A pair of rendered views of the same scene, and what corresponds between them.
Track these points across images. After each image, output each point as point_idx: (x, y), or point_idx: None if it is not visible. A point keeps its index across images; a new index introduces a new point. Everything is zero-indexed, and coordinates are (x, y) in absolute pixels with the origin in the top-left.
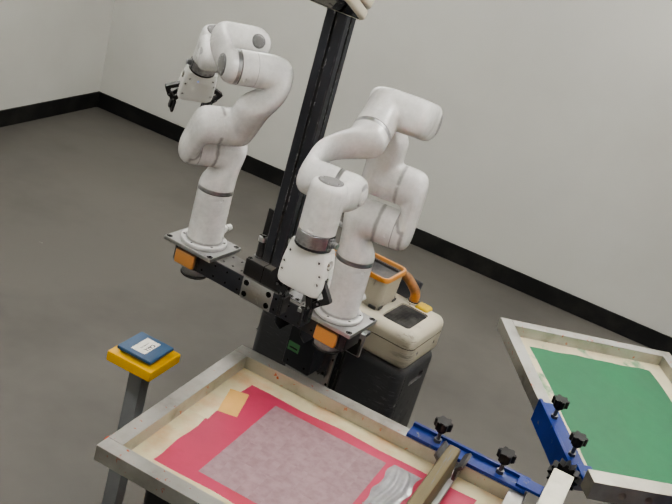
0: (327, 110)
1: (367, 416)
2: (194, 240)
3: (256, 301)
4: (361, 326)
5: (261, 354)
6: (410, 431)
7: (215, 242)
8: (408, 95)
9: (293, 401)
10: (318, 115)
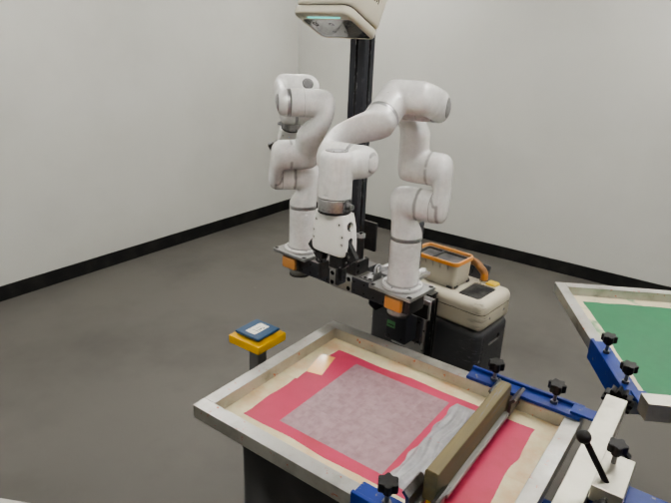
0: None
1: (432, 364)
2: (293, 248)
3: (341, 285)
4: (420, 292)
5: (346, 325)
6: (469, 373)
7: (309, 247)
8: (410, 81)
9: (371, 359)
10: None
